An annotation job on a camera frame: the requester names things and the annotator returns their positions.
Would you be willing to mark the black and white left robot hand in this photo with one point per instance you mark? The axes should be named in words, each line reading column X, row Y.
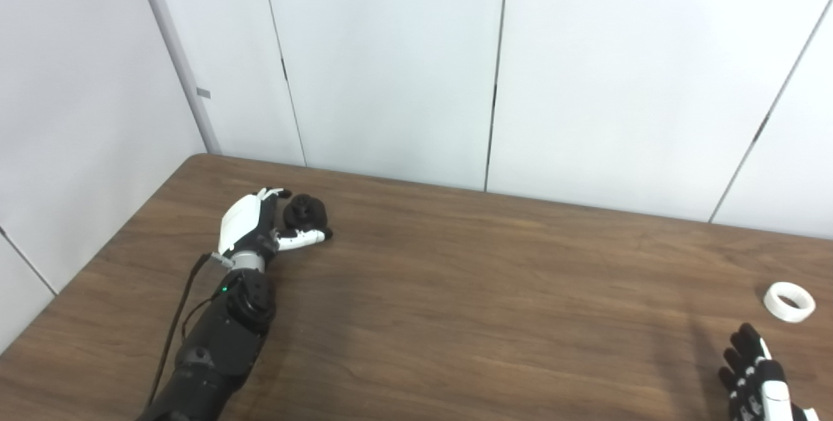
column 239, row 222

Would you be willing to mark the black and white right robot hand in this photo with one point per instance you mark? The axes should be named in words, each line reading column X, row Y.
column 748, row 388

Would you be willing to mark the round black part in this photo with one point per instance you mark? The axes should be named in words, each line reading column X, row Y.
column 306, row 213

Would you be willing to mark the small gray tag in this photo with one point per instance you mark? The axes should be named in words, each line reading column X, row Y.
column 203, row 93

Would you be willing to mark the gray wall corner post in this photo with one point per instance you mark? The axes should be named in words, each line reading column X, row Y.
column 176, row 50

